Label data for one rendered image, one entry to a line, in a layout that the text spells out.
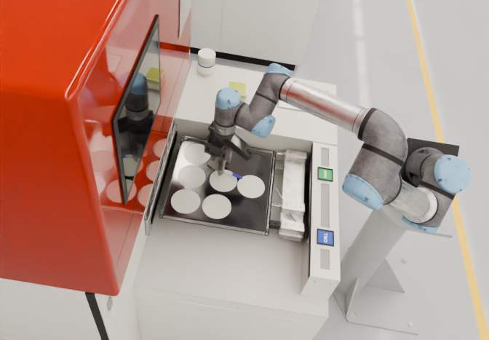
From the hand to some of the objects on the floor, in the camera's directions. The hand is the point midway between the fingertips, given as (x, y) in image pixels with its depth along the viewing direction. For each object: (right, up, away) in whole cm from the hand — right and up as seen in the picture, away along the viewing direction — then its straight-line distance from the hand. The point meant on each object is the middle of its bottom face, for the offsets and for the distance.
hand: (225, 168), depth 164 cm
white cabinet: (-1, -58, +73) cm, 93 cm away
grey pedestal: (+72, -64, +78) cm, 124 cm away
